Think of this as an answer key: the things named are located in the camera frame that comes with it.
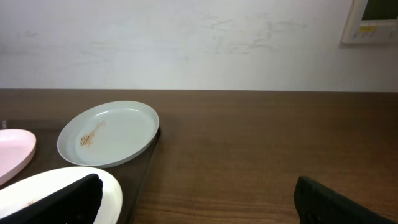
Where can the brown plastic tray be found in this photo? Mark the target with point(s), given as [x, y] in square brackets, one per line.
[131, 175]

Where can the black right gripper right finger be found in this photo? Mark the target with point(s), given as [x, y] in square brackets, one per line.
[318, 204]

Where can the white wall control panel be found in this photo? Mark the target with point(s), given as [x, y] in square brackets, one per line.
[371, 22]

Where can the white round plate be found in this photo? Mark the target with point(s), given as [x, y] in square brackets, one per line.
[28, 191]

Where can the pink round plate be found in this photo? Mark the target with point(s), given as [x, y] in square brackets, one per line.
[17, 150]

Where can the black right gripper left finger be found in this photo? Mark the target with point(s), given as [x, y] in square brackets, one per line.
[77, 203]

